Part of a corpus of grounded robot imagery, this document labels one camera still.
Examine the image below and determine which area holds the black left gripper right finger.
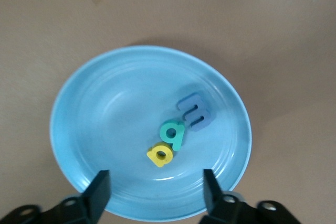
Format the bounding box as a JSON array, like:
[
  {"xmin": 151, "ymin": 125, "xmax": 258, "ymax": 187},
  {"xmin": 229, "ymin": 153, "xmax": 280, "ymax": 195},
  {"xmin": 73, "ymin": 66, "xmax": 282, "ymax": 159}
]
[{"xmin": 201, "ymin": 169, "xmax": 253, "ymax": 224}]

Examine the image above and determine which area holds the blue plate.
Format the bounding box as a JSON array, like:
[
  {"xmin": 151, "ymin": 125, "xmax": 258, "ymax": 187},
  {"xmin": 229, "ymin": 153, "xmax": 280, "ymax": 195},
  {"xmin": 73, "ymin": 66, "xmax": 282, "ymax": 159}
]
[{"xmin": 49, "ymin": 45, "xmax": 253, "ymax": 222}]

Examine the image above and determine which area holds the teal letter b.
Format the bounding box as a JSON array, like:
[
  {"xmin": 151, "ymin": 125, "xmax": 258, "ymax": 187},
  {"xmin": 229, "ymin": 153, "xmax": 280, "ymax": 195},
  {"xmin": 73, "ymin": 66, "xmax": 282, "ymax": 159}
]
[{"xmin": 159, "ymin": 120, "xmax": 184, "ymax": 151}]

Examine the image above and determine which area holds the blue foam letter m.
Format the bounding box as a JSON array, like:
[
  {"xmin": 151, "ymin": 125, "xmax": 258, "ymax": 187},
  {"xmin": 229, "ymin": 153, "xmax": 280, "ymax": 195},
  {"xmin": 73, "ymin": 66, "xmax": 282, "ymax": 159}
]
[{"xmin": 177, "ymin": 92, "xmax": 211, "ymax": 132}]

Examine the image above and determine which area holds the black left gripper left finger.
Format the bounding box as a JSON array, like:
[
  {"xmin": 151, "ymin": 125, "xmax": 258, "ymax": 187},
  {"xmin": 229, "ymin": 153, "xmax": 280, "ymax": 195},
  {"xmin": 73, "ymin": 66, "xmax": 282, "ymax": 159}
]
[{"xmin": 56, "ymin": 170, "xmax": 111, "ymax": 224}]

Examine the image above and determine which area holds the yellow foam letter a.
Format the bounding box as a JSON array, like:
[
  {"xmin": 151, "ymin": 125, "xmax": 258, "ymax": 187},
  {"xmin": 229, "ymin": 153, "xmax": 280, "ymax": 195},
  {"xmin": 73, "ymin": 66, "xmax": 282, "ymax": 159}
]
[{"xmin": 146, "ymin": 142, "xmax": 174, "ymax": 168}]

